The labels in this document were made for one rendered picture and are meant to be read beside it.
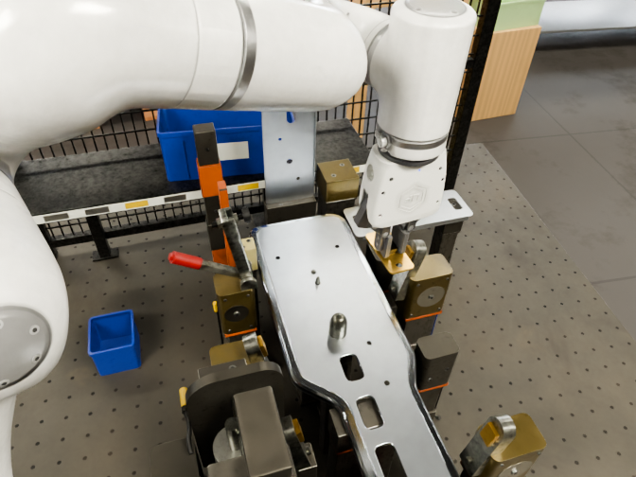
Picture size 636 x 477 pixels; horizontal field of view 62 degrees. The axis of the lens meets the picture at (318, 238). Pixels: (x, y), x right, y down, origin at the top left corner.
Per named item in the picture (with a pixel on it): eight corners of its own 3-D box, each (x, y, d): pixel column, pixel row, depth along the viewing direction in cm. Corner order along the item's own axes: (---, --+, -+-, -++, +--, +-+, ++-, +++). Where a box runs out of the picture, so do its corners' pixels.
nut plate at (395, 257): (415, 268, 73) (416, 262, 72) (391, 275, 72) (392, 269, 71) (387, 229, 78) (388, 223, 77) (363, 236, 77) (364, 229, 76)
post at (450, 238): (443, 292, 143) (467, 212, 124) (426, 296, 142) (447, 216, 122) (434, 280, 147) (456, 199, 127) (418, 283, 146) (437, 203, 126)
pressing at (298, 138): (313, 197, 124) (317, 59, 101) (266, 205, 122) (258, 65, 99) (313, 196, 125) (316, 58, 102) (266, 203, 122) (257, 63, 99)
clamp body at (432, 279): (436, 371, 126) (468, 271, 102) (391, 383, 123) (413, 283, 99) (425, 349, 130) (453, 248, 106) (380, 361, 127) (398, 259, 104)
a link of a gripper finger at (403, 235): (407, 220, 69) (399, 255, 74) (428, 214, 70) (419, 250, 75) (396, 204, 71) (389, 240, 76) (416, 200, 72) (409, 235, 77)
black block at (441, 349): (445, 427, 115) (476, 348, 95) (403, 439, 113) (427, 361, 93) (434, 406, 119) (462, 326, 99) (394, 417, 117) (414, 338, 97)
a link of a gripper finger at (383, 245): (374, 227, 68) (368, 263, 72) (396, 222, 69) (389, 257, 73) (363, 212, 70) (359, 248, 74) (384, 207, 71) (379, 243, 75)
